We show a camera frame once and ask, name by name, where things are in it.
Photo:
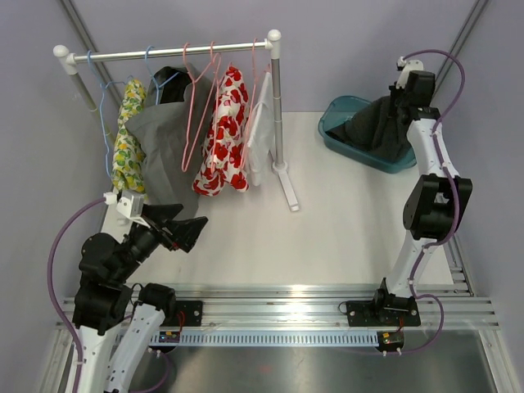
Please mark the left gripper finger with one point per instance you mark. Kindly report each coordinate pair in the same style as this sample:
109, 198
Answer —
185, 233
161, 215

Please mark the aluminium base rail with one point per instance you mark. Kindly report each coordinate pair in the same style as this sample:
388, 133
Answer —
319, 307

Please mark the lemon print garment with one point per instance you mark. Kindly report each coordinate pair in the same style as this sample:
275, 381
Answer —
126, 166

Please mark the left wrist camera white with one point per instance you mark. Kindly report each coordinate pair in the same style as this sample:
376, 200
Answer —
128, 204

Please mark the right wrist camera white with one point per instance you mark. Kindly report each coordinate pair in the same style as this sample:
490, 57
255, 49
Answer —
405, 67

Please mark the dark dotted skirt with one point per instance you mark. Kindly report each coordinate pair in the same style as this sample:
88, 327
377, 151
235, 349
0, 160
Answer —
372, 130

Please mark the metal clothes rack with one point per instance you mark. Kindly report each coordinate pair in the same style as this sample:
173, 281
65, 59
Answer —
273, 44

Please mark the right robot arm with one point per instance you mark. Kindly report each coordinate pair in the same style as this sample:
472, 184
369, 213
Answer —
435, 206

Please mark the teal plastic bin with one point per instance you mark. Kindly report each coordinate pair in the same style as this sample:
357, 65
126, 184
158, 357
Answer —
341, 110

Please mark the grey garment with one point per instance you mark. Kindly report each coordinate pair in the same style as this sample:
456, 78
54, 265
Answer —
160, 128

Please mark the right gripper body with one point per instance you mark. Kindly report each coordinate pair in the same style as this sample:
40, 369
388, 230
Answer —
397, 100

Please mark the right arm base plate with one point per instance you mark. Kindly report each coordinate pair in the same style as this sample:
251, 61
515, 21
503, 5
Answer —
365, 314

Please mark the slotted cable duct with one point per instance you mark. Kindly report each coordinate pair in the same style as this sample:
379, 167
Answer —
266, 339

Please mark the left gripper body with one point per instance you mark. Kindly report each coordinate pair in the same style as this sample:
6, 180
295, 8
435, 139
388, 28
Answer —
152, 237

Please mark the white skirt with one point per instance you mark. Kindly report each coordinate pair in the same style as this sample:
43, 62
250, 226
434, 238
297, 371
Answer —
261, 135

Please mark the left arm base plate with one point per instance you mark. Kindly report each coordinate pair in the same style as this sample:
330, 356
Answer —
187, 312

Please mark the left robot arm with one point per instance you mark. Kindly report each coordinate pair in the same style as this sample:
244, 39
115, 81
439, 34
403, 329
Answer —
105, 365

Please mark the red floral white garment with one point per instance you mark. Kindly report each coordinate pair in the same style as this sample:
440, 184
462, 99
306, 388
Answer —
210, 184

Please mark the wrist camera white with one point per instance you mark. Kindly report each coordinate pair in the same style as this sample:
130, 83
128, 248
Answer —
128, 204
405, 67

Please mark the pink hanger of dotted skirt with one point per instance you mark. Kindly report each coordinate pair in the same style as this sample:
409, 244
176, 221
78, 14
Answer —
195, 115

